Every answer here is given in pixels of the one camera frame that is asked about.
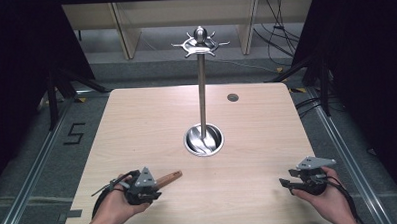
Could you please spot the person's left hand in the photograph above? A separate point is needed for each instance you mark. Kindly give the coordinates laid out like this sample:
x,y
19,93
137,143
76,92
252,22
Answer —
x,y
115,208

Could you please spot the metal floor rail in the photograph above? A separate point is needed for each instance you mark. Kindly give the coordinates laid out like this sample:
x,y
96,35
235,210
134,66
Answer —
x,y
348,160
32,178

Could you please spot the black curtain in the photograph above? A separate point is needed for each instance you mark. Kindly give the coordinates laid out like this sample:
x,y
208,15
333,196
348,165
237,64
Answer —
x,y
21,64
368,69

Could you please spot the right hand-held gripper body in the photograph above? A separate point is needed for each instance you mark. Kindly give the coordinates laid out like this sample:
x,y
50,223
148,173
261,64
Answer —
x,y
314,181

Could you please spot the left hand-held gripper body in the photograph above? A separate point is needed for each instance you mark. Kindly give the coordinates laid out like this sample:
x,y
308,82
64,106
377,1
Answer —
x,y
145,179

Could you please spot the steel utensil rack stand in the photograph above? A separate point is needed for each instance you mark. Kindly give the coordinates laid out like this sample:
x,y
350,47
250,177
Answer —
x,y
202,92

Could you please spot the black metal stand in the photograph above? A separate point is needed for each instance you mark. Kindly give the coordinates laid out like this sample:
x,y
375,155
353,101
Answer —
x,y
52,100
324,87

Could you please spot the person's right hand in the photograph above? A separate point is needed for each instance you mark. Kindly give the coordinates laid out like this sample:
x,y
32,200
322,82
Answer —
x,y
333,200

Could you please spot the grey round table grommet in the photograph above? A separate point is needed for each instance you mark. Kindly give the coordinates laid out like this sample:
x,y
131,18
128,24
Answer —
x,y
232,97

